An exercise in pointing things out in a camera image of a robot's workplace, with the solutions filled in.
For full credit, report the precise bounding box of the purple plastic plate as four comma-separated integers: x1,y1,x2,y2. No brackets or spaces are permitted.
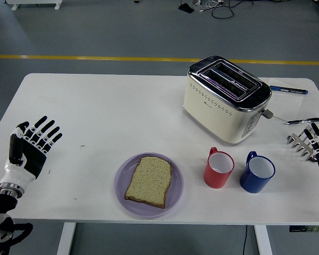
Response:
114,152,184,219

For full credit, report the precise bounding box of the blue enamel mug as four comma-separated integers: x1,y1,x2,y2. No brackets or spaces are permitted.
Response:
239,151,276,194

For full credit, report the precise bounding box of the blue marker pen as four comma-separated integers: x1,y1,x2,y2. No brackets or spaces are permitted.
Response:
269,85,308,95

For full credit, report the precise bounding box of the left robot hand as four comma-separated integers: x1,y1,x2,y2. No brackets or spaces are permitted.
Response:
0,115,63,191

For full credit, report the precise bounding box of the cream and chrome toaster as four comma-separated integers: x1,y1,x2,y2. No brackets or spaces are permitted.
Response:
182,55,275,147

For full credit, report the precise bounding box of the black table control panel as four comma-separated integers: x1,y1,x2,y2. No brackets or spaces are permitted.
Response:
289,225,319,233

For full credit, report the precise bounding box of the white furniture base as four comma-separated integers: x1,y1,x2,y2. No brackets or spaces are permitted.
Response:
5,0,63,12

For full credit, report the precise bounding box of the bread slice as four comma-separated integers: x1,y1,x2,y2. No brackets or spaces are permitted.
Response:
124,156,173,209

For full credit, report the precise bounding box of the red enamel mug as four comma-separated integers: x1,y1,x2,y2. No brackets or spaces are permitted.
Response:
203,147,235,190

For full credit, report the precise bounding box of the yellow floor tape line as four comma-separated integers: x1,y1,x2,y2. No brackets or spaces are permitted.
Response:
0,54,319,66

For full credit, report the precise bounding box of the white paper sheet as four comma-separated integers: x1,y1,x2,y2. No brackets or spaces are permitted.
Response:
265,78,305,122

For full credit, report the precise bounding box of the black floor cable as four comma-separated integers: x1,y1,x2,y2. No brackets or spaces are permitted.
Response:
211,0,245,20

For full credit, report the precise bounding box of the black ballpoint pen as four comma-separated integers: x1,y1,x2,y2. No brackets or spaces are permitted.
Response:
283,117,319,125

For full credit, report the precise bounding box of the metal toast rack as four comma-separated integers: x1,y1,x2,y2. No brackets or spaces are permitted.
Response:
286,125,319,163

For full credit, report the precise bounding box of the white floor cable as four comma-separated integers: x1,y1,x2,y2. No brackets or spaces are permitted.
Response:
198,0,224,13

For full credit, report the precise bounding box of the white table leg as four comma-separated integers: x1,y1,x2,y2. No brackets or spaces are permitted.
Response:
56,222,77,255
253,225,273,255

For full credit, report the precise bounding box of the black cable under table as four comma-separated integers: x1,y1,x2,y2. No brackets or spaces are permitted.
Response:
241,225,249,255

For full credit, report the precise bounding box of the black floor pedal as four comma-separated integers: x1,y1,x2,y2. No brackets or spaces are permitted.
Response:
178,3,195,14

